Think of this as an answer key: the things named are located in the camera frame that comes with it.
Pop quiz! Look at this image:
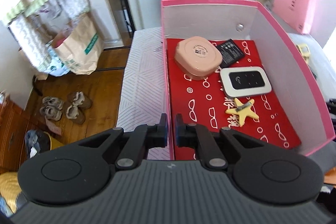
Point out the brown paper shopping bag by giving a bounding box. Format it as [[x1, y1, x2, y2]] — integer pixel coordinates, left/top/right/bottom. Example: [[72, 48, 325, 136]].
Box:
[[51, 13, 104, 75]]

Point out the black phone battery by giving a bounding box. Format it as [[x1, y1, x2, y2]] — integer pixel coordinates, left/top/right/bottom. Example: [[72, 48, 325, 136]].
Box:
[[216, 39, 245, 69]]

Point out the brown fuzzy boot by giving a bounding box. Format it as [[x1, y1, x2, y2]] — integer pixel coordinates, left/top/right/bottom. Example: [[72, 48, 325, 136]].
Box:
[[67, 92, 92, 109], [65, 105, 85, 124]]

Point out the white black pocket router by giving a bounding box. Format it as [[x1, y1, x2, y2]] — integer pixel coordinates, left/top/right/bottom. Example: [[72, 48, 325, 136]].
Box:
[[219, 67, 272, 98]]

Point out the red patterned box liner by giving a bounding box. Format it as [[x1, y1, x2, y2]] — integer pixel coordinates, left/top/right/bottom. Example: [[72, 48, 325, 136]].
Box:
[[167, 39, 301, 149]]

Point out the white patterned table cloth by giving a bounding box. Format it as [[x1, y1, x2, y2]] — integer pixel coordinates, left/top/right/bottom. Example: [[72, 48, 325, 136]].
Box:
[[116, 27, 174, 161]]

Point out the pink square compact case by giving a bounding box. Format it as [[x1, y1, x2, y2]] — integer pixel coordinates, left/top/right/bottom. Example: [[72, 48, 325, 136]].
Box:
[[174, 36, 222, 80]]

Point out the cream plastic clip holder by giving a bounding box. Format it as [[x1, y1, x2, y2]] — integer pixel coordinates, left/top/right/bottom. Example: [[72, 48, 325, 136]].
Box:
[[296, 43, 311, 65]]

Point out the pink storage box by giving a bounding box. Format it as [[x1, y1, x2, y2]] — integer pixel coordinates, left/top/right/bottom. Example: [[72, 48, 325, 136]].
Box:
[[161, 0, 335, 156]]

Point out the yellow star hair clip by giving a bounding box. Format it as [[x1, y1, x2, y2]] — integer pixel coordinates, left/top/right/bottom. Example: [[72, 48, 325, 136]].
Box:
[[226, 98, 259, 127]]

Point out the grey fuzzy shoe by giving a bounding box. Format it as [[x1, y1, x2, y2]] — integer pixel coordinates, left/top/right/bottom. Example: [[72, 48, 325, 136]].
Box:
[[42, 96, 64, 110], [39, 105, 62, 121]]

